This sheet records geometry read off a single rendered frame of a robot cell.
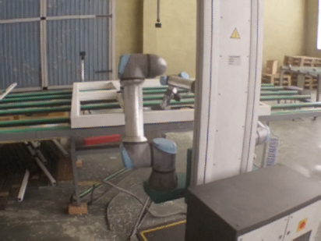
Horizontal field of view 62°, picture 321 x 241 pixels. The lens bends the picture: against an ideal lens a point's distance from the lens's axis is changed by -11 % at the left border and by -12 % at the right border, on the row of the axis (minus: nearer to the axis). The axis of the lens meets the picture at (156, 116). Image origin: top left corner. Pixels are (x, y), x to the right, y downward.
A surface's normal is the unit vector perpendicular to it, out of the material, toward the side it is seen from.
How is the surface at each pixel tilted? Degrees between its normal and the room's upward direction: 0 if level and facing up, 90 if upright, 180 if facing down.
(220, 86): 90
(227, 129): 90
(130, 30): 90
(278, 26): 90
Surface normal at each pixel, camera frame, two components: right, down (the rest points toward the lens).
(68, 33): 0.27, 0.26
